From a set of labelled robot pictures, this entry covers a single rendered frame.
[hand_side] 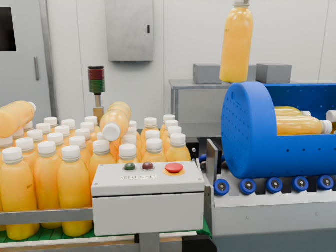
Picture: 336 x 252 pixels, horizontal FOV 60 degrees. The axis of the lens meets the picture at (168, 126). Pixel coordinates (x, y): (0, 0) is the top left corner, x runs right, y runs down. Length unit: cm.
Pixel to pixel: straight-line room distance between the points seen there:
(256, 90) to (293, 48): 389
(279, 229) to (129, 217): 49
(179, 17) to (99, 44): 116
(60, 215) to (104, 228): 18
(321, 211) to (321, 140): 22
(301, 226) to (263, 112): 35
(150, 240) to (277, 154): 39
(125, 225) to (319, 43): 451
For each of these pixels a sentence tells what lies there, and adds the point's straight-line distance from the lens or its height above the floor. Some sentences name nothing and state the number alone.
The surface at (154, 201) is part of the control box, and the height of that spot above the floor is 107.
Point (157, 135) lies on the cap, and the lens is 77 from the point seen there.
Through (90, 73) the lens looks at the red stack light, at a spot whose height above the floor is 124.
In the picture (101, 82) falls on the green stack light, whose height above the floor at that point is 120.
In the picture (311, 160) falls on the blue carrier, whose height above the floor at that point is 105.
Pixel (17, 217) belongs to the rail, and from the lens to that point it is 75.
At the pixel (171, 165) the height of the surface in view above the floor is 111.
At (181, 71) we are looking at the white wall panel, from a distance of 423.
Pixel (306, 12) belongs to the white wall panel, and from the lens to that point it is 477.
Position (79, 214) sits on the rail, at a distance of 71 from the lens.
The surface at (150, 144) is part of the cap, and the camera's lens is 70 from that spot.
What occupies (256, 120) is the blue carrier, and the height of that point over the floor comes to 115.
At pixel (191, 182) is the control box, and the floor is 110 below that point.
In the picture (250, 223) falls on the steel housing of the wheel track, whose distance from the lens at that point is 87.
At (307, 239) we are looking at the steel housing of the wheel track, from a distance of 98.
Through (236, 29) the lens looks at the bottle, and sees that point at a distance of 76.
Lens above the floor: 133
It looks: 15 degrees down
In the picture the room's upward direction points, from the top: straight up
